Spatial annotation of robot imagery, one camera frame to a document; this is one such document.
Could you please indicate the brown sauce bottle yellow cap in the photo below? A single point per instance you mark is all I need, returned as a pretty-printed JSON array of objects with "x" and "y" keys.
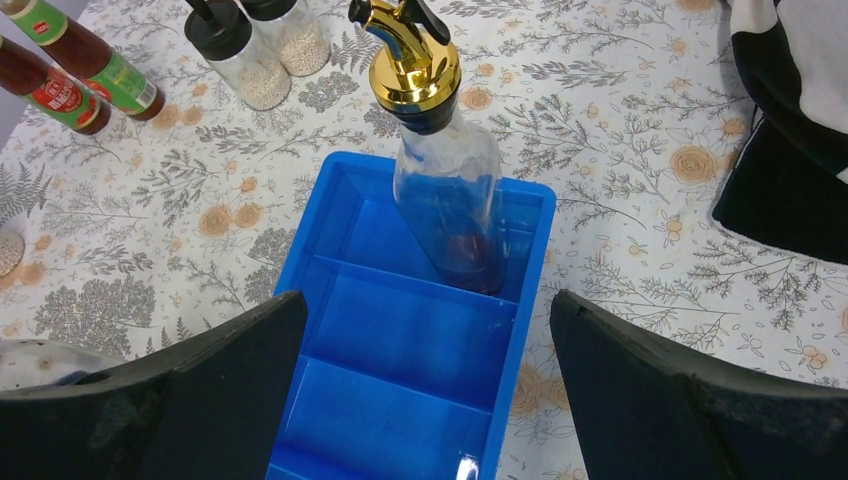
[{"x": 53, "y": 92}]

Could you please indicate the floral table mat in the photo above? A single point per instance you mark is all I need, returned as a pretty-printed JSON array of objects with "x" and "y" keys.
[{"x": 630, "y": 111}]

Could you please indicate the black white checkered cloth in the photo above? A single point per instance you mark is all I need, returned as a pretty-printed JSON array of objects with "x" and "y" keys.
[{"x": 788, "y": 189}]

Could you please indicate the black lid spice jar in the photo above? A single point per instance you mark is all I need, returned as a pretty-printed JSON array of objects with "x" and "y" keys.
[
  {"x": 225, "y": 38},
  {"x": 292, "y": 31}
]

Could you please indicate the blue plastic divided bin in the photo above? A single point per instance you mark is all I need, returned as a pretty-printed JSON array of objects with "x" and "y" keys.
[{"x": 400, "y": 376}]

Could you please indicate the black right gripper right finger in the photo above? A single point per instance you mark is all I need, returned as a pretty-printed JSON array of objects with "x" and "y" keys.
[{"x": 646, "y": 407}]

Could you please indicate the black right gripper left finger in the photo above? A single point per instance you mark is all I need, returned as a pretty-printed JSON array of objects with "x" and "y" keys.
[{"x": 208, "y": 407}]

